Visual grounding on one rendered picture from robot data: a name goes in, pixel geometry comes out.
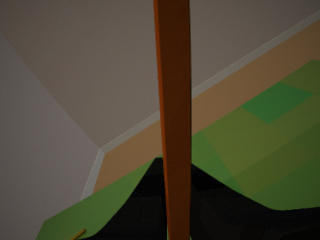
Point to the orange handle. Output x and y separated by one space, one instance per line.
173 54

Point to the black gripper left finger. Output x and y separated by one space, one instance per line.
144 215

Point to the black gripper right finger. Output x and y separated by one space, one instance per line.
220 213

